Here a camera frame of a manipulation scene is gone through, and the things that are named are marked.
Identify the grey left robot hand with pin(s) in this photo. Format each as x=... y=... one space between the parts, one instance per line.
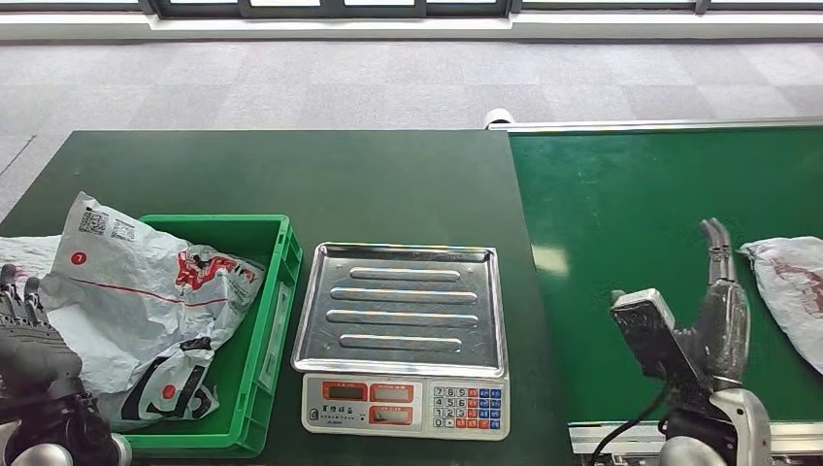
x=32 y=347

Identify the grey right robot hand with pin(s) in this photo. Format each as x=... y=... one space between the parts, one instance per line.
x=723 y=328

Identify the white parcel bag black print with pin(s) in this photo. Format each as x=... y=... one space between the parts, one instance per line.
x=128 y=289

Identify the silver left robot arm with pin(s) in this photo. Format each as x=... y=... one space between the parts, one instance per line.
x=64 y=431

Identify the grey parcel bag faded print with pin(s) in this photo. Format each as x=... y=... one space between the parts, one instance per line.
x=797 y=289

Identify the grey parcel bag red print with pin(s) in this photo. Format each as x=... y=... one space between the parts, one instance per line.
x=32 y=254

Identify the white conveyor roller end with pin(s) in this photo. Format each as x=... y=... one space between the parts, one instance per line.
x=499 y=116

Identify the green plastic crate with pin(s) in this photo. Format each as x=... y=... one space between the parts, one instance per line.
x=257 y=238

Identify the steel weighing tray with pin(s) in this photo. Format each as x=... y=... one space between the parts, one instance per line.
x=398 y=260

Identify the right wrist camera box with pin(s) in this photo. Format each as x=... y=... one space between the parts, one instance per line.
x=649 y=334

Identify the aluminium conveyor side rail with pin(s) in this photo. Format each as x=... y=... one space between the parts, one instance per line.
x=643 y=124
x=797 y=437

